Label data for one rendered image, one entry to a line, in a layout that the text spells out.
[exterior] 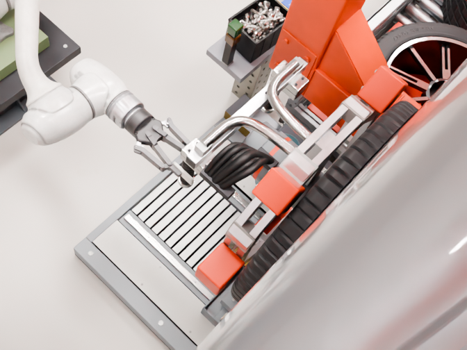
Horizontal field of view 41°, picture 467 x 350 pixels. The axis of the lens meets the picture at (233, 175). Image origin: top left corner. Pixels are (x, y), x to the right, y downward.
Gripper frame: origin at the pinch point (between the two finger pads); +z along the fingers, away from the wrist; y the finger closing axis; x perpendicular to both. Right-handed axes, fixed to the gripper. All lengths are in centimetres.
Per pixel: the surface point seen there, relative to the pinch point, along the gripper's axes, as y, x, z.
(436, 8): -157, -56, 6
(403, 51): -107, -35, 12
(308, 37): -60, -5, -7
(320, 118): -74, -56, 5
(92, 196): 3, -83, -39
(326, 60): -61, -10, 1
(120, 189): -7, -83, -34
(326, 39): -60, 0, -1
